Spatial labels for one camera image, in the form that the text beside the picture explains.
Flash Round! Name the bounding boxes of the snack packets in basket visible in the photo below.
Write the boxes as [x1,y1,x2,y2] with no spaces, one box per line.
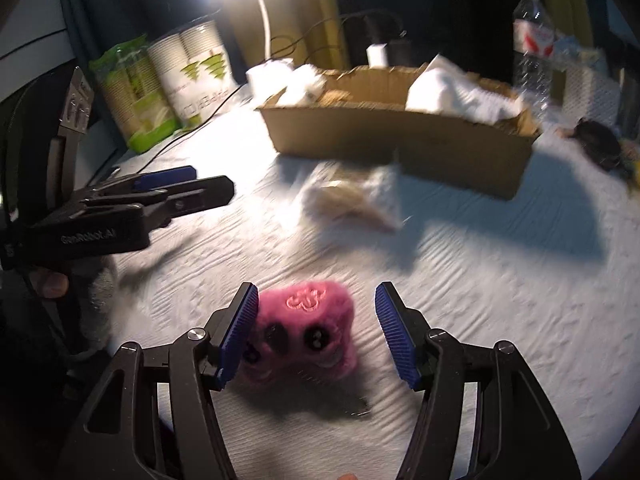
[552,36,608,70]

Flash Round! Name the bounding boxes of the black round zipper pouch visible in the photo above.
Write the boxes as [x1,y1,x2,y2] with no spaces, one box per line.
[570,118,624,171]

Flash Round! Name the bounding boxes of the green paper cup pack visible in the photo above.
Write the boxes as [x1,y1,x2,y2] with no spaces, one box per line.
[89,35,180,154]

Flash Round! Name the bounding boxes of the white quilted table cloth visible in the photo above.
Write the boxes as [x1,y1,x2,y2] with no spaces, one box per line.
[112,107,639,479]

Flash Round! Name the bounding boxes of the brown cardboard box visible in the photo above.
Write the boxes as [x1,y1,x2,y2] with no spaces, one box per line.
[259,66,541,200]

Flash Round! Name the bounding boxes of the clear bag with beige filling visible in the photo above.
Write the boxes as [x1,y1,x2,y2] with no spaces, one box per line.
[299,162,404,231]

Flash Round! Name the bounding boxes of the pink plush toy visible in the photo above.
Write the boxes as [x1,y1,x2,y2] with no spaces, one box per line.
[241,281,358,384]

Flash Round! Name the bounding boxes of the yellow curtain left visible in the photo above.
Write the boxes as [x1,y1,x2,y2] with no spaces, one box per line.
[219,0,352,68]

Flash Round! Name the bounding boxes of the paper cup sleeve pack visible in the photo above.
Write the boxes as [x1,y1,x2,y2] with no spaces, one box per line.
[146,20,238,129]

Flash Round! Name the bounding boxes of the white paper towel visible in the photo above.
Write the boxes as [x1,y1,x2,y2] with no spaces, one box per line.
[406,54,524,125]

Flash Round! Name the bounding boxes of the white USB charger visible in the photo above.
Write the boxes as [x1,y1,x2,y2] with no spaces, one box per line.
[367,44,388,68]

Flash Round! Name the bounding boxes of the left hand in grey glove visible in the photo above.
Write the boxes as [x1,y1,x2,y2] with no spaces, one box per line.
[29,261,116,360]

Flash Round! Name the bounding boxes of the black power adapter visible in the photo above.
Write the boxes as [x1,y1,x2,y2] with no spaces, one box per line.
[386,38,414,67]

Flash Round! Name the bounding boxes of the white perforated plastic basket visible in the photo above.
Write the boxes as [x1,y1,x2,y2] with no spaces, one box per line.
[551,58,620,126]

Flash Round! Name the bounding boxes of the clear plastic water bottle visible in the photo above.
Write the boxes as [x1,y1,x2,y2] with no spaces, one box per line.
[513,0,555,119]

